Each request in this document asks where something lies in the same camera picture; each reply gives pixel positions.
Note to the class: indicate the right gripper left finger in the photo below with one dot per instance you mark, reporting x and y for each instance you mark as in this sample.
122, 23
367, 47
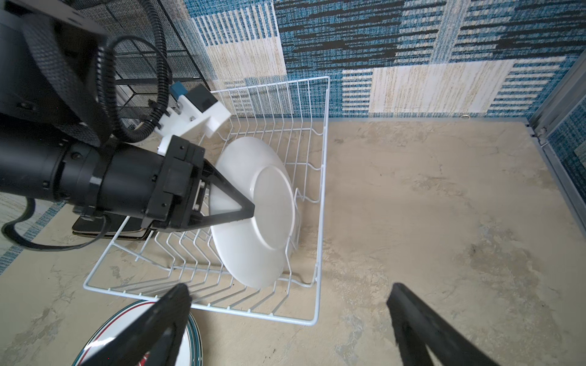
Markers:
145, 333

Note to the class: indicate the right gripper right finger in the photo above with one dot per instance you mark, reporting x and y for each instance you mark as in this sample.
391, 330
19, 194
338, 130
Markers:
420, 331

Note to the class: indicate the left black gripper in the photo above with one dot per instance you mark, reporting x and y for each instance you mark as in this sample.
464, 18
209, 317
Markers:
190, 193

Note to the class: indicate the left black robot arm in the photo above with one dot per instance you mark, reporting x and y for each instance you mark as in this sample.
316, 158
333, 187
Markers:
63, 137

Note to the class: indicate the black mesh shelf unit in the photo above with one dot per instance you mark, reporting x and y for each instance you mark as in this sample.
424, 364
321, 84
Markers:
136, 64

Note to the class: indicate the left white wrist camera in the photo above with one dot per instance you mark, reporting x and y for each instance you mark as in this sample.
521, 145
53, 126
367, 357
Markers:
196, 109

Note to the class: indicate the white wire dish rack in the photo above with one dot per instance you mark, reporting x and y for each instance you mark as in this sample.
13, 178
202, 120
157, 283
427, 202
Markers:
292, 118

